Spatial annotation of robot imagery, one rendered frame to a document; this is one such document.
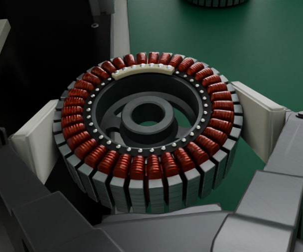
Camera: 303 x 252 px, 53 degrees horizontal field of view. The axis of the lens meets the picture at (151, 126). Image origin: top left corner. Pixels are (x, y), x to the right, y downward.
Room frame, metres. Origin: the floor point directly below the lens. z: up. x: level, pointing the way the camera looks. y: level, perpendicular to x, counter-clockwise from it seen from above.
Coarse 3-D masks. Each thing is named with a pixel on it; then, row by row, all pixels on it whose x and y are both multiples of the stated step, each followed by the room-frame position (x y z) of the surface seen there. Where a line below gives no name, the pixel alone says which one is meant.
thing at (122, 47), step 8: (120, 0) 0.44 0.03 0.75; (120, 8) 0.42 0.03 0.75; (120, 16) 0.40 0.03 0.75; (120, 24) 0.37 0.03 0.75; (120, 32) 0.35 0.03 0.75; (128, 32) 0.35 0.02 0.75; (120, 40) 0.34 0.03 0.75; (128, 40) 0.33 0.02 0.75; (120, 48) 0.32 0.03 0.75; (128, 48) 0.32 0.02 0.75; (120, 56) 0.30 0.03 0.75; (120, 112) 0.21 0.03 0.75; (120, 136) 0.18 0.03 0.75
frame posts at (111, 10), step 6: (90, 0) 0.36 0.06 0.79; (96, 0) 0.36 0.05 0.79; (102, 0) 0.37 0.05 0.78; (108, 0) 0.36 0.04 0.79; (114, 0) 0.39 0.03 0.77; (90, 6) 0.36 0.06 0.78; (96, 6) 0.36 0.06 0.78; (102, 6) 0.37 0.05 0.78; (108, 6) 0.36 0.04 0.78; (114, 6) 0.37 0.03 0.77; (96, 12) 0.36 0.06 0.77; (108, 12) 0.36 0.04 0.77; (114, 12) 0.37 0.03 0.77
